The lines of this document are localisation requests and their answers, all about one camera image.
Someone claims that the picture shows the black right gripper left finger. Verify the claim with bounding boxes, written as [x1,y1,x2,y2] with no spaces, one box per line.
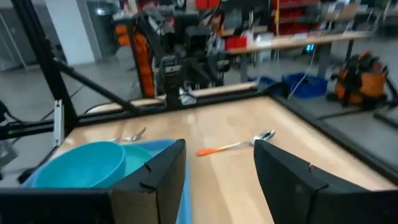
[0,138,188,224]

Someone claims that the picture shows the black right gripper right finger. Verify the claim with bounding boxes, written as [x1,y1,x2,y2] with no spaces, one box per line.
[253,139,398,224]

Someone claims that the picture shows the teal plate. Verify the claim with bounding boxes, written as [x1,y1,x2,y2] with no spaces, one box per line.
[119,143,155,178]

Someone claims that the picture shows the orange-handled fork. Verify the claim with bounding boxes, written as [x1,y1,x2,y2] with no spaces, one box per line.
[108,126,147,143]

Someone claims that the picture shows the orange-handled spoon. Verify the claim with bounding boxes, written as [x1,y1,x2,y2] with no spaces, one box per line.
[197,129,277,157]

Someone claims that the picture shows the blue bowl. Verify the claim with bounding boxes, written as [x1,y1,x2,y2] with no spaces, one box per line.
[30,141,127,189]

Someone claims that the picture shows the blue plastic tray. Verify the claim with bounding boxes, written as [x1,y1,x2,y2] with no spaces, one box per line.
[20,138,193,224]

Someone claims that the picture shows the red storage bin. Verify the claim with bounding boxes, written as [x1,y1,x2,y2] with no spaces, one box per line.
[225,35,248,51]

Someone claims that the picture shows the orange black upright equipment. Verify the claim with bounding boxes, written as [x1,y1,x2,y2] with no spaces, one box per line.
[132,29,156,98]

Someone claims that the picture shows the blue plastic storage bin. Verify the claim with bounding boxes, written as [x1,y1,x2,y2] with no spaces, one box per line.
[281,72,330,100]
[248,76,276,90]

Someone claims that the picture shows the gray trash can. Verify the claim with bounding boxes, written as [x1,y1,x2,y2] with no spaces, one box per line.
[88,4,118,58]

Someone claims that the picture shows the wooden workbench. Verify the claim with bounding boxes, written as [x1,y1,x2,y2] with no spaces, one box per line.
[225,30,374,82]

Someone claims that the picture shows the red storage shelf rack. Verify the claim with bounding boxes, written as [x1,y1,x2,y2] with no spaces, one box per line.
[270,0,321,35]

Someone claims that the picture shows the black floor bar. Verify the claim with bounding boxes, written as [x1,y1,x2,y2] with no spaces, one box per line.
[372,108,398,129]

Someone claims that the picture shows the orange black shop vacuum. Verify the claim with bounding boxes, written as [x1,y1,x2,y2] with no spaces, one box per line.
[326,49,391,110]

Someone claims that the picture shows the silver mounting bracket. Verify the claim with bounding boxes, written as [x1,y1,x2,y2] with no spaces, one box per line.
[178,86,197,106]

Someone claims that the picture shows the long white cable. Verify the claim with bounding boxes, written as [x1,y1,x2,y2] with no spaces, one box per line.
[287,45,318,99]

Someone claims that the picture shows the white frame plate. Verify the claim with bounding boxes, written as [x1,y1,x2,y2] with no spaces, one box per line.
[53,99,65,147]

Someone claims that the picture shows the black aluminium frame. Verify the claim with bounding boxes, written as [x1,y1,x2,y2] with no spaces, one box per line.
[0,0,398,184]

